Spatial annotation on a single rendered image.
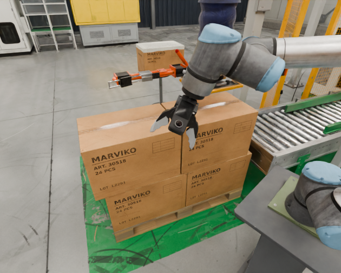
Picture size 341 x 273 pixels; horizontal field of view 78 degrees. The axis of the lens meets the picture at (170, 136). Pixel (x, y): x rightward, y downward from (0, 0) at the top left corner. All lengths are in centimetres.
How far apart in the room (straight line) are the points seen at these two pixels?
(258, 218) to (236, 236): 83
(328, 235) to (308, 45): 63
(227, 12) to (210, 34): 83
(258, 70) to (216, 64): 10
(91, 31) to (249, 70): 812
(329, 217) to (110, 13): 822
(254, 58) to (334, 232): 65
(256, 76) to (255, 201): 80
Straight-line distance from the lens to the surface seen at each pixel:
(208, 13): 136
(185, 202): 185
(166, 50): 315
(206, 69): 55
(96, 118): 151
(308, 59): 73
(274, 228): 117
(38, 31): 849
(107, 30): 860
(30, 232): 225
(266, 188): 132
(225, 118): 147
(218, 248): 190
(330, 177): 106
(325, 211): 98
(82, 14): 842
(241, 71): 55
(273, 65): 57
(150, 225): 194
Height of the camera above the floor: 165
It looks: 35 degrees down
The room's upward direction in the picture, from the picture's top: straight up
